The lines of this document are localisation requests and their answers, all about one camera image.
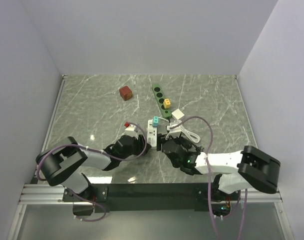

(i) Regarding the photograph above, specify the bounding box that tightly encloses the white power strip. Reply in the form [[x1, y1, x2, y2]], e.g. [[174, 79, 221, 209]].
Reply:
[[147, 119, 157, 149]]

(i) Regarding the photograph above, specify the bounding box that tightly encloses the teal plug adapter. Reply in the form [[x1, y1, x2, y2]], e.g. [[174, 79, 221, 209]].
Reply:
[[152, 116, 159, 128]]

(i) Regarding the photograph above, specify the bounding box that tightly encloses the white plug adapter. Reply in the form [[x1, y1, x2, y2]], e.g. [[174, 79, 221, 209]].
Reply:
[[172, 109, 185, 121]]

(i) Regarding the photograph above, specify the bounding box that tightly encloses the yellow plug adapter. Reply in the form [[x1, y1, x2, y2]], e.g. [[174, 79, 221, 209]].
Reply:
[[163, 98, 171, 109]]

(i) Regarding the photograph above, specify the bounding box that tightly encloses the green power strip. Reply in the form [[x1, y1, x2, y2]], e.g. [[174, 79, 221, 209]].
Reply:
[[152, 84, 172, 119]]

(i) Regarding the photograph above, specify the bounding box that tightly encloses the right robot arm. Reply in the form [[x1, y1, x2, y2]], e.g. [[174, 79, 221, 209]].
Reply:
[[157, 133, 281, 202]]

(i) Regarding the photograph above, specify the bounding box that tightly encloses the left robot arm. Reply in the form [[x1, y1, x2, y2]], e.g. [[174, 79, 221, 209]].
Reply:
[[35, 134, 151, 201]]

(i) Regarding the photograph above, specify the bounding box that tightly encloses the red plug adapter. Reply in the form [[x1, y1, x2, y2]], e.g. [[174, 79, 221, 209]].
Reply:
[[119, 85, 133, 101]]

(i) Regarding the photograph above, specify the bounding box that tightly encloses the black base beam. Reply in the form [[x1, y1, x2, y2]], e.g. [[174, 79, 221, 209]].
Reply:
[[61, 183, 242, 215]]

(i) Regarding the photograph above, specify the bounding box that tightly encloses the white coiled cable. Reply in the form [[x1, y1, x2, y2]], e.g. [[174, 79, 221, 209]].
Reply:
[[158, 116, 201, 143]]

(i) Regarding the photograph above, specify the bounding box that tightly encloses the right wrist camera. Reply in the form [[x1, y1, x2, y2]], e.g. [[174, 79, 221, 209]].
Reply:
[[165, 122, 182, 140]]

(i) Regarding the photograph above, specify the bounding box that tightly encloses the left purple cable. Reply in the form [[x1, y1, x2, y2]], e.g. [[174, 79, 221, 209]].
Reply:
[[36, 121, 149, 222]]

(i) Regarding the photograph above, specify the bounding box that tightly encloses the aluminium frame rail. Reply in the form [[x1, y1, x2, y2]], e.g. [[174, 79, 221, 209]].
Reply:
[[18, 184, 283, 205]]

